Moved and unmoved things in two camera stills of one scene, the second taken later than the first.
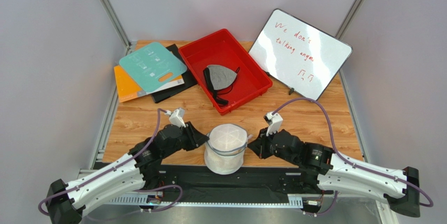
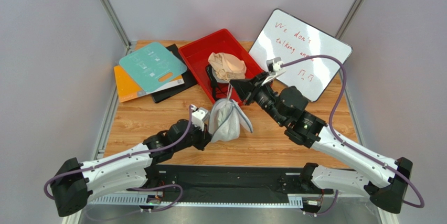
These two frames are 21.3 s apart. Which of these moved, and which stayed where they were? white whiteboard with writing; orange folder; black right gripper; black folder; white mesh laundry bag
Moved: white mesh laundry bag; black right gripper
Stayed: black folder; white whiteboard with writing; orange folder
